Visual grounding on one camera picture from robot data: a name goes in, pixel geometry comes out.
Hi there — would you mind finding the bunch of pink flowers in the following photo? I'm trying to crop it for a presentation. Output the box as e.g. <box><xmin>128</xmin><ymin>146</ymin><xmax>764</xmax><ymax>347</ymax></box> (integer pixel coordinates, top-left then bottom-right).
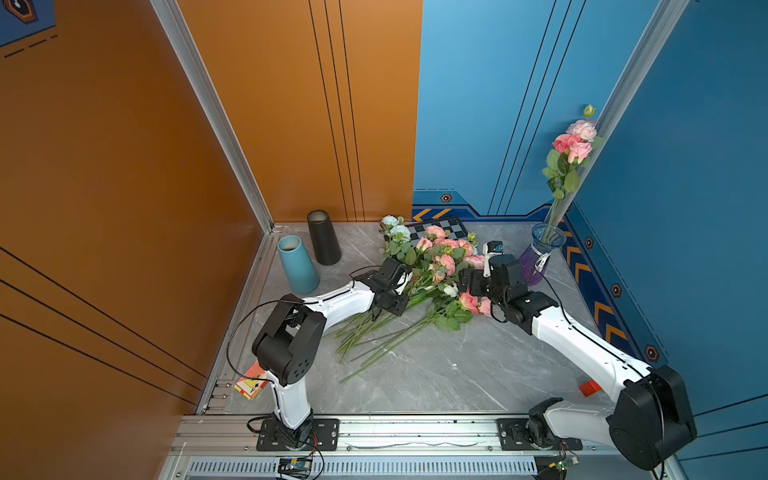
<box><xmin>336</xmin><ymin>215</ymin><xmax>492</xmax><ymax>380</ymax></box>

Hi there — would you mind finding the pink rose stem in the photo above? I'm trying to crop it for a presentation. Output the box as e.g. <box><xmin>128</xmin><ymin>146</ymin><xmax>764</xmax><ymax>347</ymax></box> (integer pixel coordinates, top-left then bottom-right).
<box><xmin>542</xmin><ymin>134</ymin><xmax>582</xmax><ymax>226</ymax></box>
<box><xmin>544</xmin><ymin>141</ymin><xmax>592</xmax><ymax>240</ymax></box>

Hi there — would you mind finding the pale pink carnation stem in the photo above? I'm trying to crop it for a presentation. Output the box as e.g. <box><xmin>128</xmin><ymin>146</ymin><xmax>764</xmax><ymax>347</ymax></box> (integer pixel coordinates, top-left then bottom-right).
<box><xmin>566</xmin><ymin>104</ymin><xmax>598</xmax><ymax>143</ymax></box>

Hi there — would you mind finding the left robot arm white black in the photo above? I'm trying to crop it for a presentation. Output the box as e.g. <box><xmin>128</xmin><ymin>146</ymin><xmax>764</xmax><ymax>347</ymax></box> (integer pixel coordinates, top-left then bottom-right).
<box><xmin>252</xmin><ymin>259</ymin><xmax>412</xmax><ymax>440</ymax></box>

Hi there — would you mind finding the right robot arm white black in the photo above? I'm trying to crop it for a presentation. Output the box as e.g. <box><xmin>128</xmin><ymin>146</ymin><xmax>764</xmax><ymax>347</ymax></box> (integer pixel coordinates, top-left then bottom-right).
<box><xmin>459</xmin><ymin>253</ymin><xmax>697</xmax><ymax>471</ymax></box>

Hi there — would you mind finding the blue purple glass vase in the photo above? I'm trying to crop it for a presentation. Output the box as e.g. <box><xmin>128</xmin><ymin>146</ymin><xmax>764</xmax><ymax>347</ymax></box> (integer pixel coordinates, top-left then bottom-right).
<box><xmin>519</xmin><ymin>223</ymin><xmax>566</xmax><ymax>286</ymax></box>

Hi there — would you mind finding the black cylindrical vase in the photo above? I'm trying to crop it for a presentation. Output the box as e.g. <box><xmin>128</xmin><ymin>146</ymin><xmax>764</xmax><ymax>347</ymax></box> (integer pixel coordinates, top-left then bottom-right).
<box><xmin>307</xmin><ymin>210</ymin><xmax>342</xmax><ymax>266</ymax></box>

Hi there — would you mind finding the teal ceramic vase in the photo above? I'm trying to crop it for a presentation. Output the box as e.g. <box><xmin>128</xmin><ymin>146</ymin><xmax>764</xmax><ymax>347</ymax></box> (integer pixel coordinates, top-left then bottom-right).
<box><xmin>278</xmin><ymin>235</ymin><xmax>319</xmax><ymax>295</ymax></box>

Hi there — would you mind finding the black white chessboard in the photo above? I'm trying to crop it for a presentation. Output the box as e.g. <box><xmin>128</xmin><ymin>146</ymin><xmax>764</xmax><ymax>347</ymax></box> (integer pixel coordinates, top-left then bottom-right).
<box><xmin>406</xmin><ymin>217</ymin><xmax>470</xmax><ymax>246</ymax></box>

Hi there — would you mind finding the red block right side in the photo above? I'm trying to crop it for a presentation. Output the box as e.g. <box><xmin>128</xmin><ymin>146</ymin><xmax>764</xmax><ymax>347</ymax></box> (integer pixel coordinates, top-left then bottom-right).
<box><xmin>579</xmin><ymin>380</ymin><xmax>602</xmax><ymax>397</ymax></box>

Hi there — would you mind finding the red box left side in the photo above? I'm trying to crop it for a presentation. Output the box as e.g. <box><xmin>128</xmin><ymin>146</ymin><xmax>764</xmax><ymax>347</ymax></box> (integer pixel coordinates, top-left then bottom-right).
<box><xmin>234</xmin><ymin>361</ymin><xmax>270</xmax><ymax>400</ymax></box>

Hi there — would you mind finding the right green circuit board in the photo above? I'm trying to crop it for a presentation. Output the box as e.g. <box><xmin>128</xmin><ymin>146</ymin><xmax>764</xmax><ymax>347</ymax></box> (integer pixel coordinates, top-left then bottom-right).
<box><xmin>549</xmin><ymin>455</ymin><xmax>580</xmax><ymax>474</ymax></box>

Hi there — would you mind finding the green circuit board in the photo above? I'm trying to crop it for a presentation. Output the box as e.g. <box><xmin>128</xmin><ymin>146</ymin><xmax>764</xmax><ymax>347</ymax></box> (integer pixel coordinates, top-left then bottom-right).
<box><xmin>549</xmin><ymin>455</ymin><xmax>580</xmax><ymax>474</ymax></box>
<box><xmin>277</xmin><ymin>457</ymin><xmax>313</xmax><ymax>480</ymax></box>

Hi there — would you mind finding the left green circuit board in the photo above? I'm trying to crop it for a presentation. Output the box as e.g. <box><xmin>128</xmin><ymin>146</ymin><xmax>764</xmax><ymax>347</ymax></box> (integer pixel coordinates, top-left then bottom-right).
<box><xmin>277</xmin><ymin>457</ymin><xmax>313</xmax><ymax>480</ymax></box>

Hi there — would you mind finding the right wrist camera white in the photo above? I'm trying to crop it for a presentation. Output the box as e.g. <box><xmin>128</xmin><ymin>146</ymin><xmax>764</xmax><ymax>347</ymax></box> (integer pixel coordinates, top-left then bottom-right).
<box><xmin>483</xmin><ymin>240</ymin><xmax>503</xmax><ymax>278</ymax></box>

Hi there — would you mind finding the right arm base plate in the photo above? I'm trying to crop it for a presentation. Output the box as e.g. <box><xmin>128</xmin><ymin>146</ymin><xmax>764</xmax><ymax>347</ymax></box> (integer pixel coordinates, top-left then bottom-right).
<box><xmin>496</xmin><ymin>417</ymin><xmax>583</xmax><ymax>451</ymax></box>

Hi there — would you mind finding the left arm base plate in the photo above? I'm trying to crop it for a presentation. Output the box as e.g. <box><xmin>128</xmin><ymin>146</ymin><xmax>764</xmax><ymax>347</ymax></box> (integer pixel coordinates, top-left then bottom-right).
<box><xmin>256</xmin><ymin>418</ymin><xmax>340</xmax><ymax>452</ymax></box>

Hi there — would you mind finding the aluminium front rail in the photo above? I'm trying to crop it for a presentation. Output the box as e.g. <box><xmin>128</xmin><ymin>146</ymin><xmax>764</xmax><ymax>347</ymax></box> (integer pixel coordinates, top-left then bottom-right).
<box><xmin>170</xmin><ymin>412</ymin><xmax>673</xmax><ymax>458</ymax></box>

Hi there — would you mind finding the right aluminium corner post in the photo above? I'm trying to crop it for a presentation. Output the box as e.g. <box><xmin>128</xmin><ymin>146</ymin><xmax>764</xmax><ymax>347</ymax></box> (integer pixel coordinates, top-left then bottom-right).
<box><xmin>553</xmin><ymin>0</ymin><xmax>689</xmax><ymax>226</ymax></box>

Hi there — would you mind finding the aluminium corner post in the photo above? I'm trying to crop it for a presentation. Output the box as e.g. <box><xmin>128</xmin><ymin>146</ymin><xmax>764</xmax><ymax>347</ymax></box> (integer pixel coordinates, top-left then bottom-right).
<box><xmin>150</xmin><ymin>0</ymin><xmax>274</xmax><ymax>234</ymax></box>
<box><xmin>553</xmin><ymin>0</ymin><xmax>689</xmax><ymax>226</ymax></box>

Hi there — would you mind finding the left aluminium corner post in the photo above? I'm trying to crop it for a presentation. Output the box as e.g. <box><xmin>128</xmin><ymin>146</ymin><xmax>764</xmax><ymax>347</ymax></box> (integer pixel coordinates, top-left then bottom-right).
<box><xmin>150</xmin><ymin>0</ymin><xmax>274</xmax><ymax>234</ymax></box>

